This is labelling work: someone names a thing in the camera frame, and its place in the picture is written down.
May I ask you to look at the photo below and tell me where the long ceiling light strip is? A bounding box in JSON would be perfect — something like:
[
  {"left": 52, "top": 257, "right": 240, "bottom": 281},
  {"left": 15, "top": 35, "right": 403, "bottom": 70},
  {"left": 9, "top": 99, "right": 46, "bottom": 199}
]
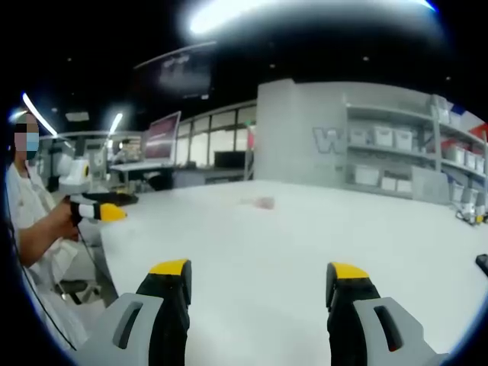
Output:
[{"left": 21, "top": 91, "right": 59, "bottom": 139}]

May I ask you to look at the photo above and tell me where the wide bright ceiling light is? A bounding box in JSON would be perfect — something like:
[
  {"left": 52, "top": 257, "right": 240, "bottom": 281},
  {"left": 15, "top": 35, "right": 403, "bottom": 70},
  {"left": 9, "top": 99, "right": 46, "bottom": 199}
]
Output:
[{"left": 188, "top": 0, "right": 436, "bottom": 36}]

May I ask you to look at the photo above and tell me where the grey and yellow tabletop device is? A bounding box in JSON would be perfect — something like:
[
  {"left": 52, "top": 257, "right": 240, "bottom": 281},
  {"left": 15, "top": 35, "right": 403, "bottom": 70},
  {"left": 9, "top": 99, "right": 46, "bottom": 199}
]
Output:
[{"left": 454, "top": 186, "right": 487, "bottom": 227}]

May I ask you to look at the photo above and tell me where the person's white-clothed torso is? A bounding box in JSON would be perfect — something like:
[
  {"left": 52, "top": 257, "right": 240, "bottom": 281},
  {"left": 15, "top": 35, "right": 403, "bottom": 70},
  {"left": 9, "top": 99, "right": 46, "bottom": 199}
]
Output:
[{"left": 5, "top": 159, "right": 104, "bottom": 350}]

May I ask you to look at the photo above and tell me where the large standing display screen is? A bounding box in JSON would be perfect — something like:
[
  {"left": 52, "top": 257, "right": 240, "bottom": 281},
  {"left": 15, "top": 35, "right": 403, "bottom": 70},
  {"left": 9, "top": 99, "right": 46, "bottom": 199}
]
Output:
[{"left": 145, "top": 111, "right": 182, "bottom": 162}]

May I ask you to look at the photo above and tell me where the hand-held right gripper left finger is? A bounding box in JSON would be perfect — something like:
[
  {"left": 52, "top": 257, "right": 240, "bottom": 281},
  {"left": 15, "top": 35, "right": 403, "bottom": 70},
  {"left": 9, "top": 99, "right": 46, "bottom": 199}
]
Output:
[{"left": 78, "top": 258, "right": 193, "bottom": 366}]

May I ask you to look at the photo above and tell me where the hanging dark ceiling screen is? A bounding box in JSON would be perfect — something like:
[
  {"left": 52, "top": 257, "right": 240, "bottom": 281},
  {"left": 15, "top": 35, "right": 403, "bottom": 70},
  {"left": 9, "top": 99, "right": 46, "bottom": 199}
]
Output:
[{"left": 133, "top": 40, "right": 216, "bottom": 101}]

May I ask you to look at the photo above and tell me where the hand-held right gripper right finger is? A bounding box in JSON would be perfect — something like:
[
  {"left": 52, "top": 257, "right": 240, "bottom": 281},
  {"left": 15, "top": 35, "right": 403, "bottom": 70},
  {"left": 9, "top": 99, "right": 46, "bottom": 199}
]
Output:
[{"left": 326, "top": 261, "right": 451, "bottom": 366}]

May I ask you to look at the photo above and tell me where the red and blue wall banner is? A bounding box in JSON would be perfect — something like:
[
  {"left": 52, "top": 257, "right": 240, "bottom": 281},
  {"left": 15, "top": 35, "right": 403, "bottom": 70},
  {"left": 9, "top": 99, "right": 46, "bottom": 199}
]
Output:
[{"left": 449, "top": 101, "right": 488, "bottom": 154}]

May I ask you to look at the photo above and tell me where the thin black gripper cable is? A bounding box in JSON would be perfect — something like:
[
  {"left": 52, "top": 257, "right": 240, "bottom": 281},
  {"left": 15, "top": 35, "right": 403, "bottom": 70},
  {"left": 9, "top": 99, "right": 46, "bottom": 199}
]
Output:
[{"left": 75, "top": 223, "right": 97, "bottom": 268}]

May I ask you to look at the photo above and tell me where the group of white storage bins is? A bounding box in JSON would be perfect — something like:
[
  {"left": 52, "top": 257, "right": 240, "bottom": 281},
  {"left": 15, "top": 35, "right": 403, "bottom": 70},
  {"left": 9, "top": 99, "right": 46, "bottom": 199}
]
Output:
[{"left": 349, "top": 97, "right": 488, "bottom": 207}]

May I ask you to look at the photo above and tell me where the person's left hand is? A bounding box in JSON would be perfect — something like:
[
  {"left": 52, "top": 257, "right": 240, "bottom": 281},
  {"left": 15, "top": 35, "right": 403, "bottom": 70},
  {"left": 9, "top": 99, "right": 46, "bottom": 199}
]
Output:
[{"left": 56, "top": 195, "right": 82, "bottom": 242}]

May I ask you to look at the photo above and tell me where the short ceiling light strip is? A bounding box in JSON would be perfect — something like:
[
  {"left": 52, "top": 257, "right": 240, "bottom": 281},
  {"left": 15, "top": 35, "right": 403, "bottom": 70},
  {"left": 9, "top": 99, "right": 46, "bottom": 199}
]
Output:
[{"left": 108, "top": 111, "right": 124, "bottom": 137}]

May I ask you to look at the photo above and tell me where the small black monitor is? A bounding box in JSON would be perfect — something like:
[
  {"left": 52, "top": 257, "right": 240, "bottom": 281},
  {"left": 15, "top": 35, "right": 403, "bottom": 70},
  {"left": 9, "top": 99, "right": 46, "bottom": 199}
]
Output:
[{"left": 213, "top": 150, "right": 247, "bottom": 169}]

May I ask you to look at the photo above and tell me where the grey shelf unit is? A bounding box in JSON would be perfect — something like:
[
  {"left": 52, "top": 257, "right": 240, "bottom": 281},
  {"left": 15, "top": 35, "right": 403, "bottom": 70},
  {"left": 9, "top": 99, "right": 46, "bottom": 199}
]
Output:
[{"left": 344, "top": 94, "right": 488, "bottom": 207}]

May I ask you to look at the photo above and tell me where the background grey workbench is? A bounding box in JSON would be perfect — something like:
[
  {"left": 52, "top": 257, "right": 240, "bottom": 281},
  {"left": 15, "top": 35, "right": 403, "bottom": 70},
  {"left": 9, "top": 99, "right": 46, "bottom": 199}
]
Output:
[{"left": 109, "top": 159, "right": 177, "bottom": 191}]

